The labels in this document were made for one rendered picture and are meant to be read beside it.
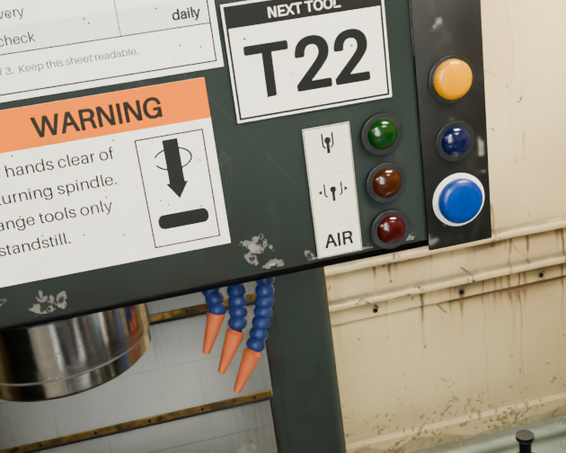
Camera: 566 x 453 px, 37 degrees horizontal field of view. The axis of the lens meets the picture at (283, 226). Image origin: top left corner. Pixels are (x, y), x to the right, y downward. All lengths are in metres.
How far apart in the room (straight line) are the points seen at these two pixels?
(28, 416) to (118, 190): 0.83
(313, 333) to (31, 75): 0.91
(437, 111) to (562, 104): 1.26
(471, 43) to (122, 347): 0.37
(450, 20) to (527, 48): 1.20
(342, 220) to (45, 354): 0.28
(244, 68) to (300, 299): 0.83
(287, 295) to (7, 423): 0.45
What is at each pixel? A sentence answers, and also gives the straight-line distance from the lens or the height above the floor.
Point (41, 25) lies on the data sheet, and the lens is 0.50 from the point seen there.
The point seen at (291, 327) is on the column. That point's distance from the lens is 1.33.
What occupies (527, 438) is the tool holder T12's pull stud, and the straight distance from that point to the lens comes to 0.75.
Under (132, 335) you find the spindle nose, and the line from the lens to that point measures 0.72.
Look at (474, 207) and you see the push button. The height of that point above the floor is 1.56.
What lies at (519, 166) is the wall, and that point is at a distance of 1.78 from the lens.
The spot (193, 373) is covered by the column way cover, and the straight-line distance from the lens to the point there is 1.29.
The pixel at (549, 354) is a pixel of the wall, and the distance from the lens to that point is 1.99.
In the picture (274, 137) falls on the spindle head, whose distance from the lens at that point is 0.52.
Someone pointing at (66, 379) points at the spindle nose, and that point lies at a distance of 0.71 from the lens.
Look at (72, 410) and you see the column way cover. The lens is 1.31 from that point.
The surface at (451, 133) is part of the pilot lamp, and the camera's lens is 0.55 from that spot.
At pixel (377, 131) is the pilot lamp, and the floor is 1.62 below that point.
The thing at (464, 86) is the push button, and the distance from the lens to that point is 0.54.
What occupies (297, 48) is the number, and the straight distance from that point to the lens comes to 0.51.
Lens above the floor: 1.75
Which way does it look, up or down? 20 degrees down
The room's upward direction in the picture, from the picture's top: 8 degrees counter-clockwise
